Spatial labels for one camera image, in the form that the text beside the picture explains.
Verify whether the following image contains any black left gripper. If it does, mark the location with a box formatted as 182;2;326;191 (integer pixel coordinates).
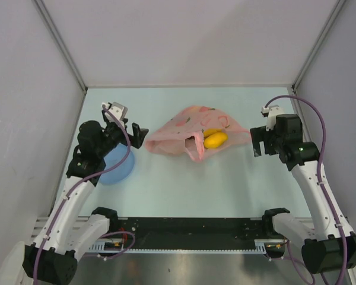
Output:
96;110;148;157

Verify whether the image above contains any blue plastic bowl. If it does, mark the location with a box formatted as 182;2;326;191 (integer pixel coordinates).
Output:
99;144;135;186

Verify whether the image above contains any yellow fake mango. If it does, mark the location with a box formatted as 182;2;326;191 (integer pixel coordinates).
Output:
204;132;228;149

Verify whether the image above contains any pink plastic bag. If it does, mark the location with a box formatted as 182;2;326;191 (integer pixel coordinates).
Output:
144;105;252;162

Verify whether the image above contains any yellow fake pear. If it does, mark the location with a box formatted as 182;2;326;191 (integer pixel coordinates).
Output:
203;129;222;138

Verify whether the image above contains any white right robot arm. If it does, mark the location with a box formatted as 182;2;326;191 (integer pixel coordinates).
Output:
250;114;356;274

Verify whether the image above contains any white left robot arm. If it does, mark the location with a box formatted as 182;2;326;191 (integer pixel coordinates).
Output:
23;120;149;284

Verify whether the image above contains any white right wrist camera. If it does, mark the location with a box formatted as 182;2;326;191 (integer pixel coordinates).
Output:
261;105;284;131

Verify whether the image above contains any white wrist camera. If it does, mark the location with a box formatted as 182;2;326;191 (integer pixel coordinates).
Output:
261;105;284;131
101;102;128;126

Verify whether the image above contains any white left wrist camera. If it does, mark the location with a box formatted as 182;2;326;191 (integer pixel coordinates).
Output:
101;102;128;126

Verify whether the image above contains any white slotted cable duct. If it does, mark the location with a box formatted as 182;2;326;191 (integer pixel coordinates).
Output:
87;239;124;254

